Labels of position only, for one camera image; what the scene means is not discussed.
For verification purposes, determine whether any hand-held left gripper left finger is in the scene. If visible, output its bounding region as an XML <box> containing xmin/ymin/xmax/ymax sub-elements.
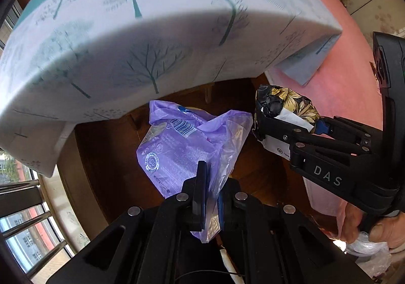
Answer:
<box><xmin>46</xmin><ymin>160</ymin><xmax>209</xmax><ymax>284</ymax></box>

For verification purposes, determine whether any white stick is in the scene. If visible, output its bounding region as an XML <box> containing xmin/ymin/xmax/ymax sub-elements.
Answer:
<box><xmin>220</xmin><ymin>248</ymin><xmax>246</xmax><ymax>284</ymax></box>

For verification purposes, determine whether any tree print tablecloth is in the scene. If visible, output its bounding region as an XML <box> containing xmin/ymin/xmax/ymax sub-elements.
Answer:
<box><xmin>0</xmin><ymin>0</ymin><xmax>344</xmax><ymax>178</ymax></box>

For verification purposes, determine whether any white plastic bag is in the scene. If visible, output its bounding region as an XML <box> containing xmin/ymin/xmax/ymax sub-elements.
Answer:
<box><xmin>345</xmin><ymin>232</ymin><xmax>393</xmax><ymax>278</ymax></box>

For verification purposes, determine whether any person's right hand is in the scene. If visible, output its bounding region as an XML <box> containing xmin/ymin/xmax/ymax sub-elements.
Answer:
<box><xmin>343</xmin><ymin>205</ymin><xmax>405</xmax><ymax>254</ymax></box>

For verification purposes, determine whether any black floral wrapper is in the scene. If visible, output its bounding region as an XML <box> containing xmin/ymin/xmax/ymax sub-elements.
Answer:
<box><xmin>255</xmin><ymin>84</ymin><xmax>321</xmax><ymax>161</ymax></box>

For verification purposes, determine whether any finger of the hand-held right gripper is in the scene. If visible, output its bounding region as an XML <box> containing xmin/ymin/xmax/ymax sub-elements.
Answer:
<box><xmin>254</xmin><ymin>111</ymin><xmax>318</xmax><ymax>147</ymax></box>
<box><xmin>316</xmin><ymin>116</ymin><xmax>386</xmax><ymax>158</ymax></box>

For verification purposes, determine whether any pink bed sheet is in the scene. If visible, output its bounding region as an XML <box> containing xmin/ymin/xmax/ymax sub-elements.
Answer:
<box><xmin>264</xmin><ymin>0</ymin><xmax>385</xmax><ymax>240</ymax></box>

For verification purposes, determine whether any purple plastic bag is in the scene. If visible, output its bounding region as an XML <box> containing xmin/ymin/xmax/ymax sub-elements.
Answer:
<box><xmin>136</xmin><ymin>100</ymin><xmax>254</xmax><ymax>243</ymax></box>

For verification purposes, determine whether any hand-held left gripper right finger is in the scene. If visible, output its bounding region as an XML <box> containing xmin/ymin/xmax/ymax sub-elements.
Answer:
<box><xmin>217</xmin><ymin>178</ymin><xmax>374</xmax><ymax>284</ymax></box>

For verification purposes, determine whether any dark window grille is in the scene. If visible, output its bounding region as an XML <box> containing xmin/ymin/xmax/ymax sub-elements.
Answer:
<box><xmin>0</xmin><ymin>0</ymin><xmax>75</xmax><ymax>284</ymax></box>

